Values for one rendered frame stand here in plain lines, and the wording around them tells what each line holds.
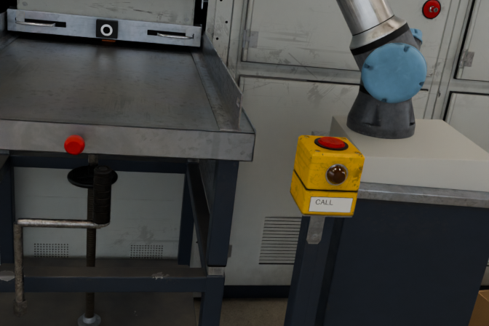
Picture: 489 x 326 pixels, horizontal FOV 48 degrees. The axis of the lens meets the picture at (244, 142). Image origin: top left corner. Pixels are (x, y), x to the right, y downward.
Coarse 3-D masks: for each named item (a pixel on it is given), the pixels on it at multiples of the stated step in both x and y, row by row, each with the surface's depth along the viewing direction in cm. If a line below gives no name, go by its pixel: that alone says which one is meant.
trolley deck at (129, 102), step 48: (48, 48) 145; (96, 48) 152; (0, 96) 101; (48, 96) 104; (96, 96) 108; (144, 96) 112; (192, 96) 116; (0, 144) 91; (48, 144) 92; (96, 144) 94; (144, 144) 95; (192, 144) 96; (240, 144) 98
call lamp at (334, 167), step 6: (330, 168) 76; (336, 168) 76; (342, 168) 76; (330, 174) 76; (336, 174) 76; (342, 174) 76; (348, 174) 77; (330, 180) 76; (336, 180) 76; (342, 180) 76
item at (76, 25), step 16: (32, 16) 151; (48, 16) 152; (64, 16) 153; (80, 16) 153; (32, 32) 153; (48, 32) 154; (64, 32) 154; (80, 32) 155; (128, 32) 157; (144, 32) 158; (160, 32) 159; (176, 32) 159
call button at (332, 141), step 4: (320, 140) 79; (324, 140) 79; (328, 140) 79; (332, 140) 79; (336, 140) 80; (340, 140) 80; (324, 144) 78; (328, 144) 78; (332, 144) 78; (336, 144) 78; (340, 144) 78; (344, 144) 80
